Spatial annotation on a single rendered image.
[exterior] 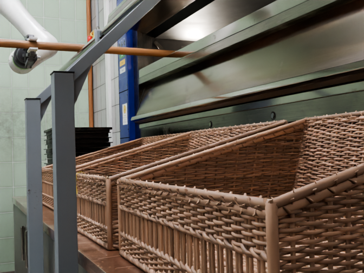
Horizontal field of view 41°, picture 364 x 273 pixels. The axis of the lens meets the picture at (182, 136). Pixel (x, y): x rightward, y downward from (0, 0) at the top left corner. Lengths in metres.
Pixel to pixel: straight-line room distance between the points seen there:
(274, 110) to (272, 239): 0.88
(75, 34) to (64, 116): 2.26
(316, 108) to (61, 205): 0.63
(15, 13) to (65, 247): 1.51
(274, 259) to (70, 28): 2.87
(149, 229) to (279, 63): 0.67
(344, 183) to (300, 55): 0.76
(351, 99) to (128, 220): 0.54
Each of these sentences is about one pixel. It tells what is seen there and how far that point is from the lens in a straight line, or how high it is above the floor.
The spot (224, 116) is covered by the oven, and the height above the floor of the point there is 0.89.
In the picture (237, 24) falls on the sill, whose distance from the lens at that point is 1.52.
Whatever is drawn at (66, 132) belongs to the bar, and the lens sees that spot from 1.00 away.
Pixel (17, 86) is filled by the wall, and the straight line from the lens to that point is 3.13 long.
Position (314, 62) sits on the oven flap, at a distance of 1.19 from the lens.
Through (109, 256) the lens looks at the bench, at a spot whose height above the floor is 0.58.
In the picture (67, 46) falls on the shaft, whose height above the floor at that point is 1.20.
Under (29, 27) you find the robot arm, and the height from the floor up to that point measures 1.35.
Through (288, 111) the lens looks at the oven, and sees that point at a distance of 1.28.
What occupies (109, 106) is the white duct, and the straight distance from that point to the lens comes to 2.77.
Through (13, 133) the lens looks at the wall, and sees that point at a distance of 3.10.
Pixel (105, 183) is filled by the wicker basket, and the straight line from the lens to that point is 1.03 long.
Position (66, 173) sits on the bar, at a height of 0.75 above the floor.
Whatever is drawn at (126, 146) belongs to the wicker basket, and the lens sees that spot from 2.22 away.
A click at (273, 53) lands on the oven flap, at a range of 1.37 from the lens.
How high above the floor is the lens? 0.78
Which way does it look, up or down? 2 degrees up
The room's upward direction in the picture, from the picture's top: 2 degrees counter-clockwise
